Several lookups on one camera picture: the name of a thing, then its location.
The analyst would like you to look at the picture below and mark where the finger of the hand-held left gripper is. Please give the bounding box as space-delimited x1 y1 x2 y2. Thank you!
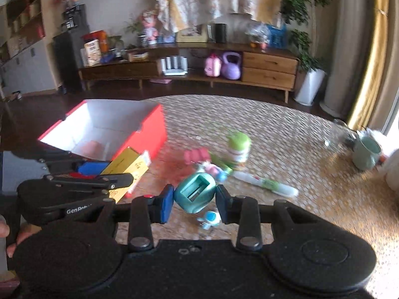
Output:
37 157 113 175
44 173 134 194

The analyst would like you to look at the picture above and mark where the potted tree white pot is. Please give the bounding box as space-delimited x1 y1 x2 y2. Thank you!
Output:
281 0 334 106

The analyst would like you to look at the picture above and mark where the clear plastic bag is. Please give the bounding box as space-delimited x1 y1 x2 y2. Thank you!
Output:
245 22 270 49

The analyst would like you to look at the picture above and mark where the cream photo frame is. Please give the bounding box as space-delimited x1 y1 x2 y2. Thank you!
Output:
175 25 209 43

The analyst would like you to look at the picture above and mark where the cereal box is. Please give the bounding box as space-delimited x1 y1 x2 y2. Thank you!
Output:
84 40 102 67

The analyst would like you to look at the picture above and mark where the green mug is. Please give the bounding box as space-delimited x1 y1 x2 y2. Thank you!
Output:
353 134 382 171

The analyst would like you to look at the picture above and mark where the yellow curtain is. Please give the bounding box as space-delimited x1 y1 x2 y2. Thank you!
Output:
347 0 390 131

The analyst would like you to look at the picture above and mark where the red cardboard box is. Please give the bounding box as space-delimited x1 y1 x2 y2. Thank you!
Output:
37 99 169 165

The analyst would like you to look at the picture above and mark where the orange container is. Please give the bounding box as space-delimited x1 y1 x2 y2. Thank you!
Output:
83 30 108 53

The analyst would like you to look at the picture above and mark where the yellow cardboard box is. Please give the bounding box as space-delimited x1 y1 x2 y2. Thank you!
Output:
100 147 152 203

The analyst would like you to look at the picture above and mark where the wooden bookshelf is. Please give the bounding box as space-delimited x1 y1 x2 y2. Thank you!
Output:
0 0 61 97

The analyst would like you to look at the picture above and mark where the small brown cardboard box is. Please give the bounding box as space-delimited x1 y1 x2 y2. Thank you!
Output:
127 51 149 62

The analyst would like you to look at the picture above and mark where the small plant in jar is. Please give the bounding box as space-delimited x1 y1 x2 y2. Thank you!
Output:
125 19 148 48

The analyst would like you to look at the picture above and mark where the green white marker pen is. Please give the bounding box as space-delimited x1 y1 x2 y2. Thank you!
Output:
209 152 299 197

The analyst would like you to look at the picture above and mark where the small pink figure toy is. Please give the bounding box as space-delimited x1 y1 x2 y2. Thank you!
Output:
199 160 231 183

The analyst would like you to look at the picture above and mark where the pink toy bag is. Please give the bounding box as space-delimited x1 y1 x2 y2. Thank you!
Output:
204 54 222 77

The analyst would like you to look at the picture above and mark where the teal pencil sharpener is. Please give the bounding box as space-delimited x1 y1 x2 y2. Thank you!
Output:
174 172 217 214

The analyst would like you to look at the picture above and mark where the clear drinking glass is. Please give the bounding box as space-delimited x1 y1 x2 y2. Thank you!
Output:
324 119 353 153

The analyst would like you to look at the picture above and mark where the blue bag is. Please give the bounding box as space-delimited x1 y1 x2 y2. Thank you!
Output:
268 23 287 49

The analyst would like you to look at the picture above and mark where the pink doll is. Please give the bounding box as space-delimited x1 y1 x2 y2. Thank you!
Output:
142 11 158 46

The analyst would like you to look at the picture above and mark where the black water dispenser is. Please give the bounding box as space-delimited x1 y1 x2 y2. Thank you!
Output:
53 3 91 92

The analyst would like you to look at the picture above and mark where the white router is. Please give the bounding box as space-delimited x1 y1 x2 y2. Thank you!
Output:
160 55 189 76

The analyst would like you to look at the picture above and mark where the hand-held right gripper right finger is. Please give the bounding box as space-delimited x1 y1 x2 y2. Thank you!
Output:
216 184 300 252

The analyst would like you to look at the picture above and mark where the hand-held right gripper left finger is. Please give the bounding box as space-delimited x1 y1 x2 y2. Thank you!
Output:
90 184 174 253

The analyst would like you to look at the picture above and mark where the black cylinder speaker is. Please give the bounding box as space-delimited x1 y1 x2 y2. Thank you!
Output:
214 23 227 43

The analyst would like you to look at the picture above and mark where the person's left hand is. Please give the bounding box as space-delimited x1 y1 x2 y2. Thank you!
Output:
0 215 42 259

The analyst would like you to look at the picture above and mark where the purple kettlebell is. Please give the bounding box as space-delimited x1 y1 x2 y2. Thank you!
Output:
221 52 242 80

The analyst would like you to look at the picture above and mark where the green lid canister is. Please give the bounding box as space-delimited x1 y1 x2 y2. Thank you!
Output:
224 131 251 165

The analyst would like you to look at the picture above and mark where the small blue white robot toy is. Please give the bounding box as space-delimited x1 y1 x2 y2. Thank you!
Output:
197 211 222 230

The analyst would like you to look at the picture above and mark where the wooden tv cabinet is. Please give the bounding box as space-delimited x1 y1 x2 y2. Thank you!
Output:
78 42 301 103

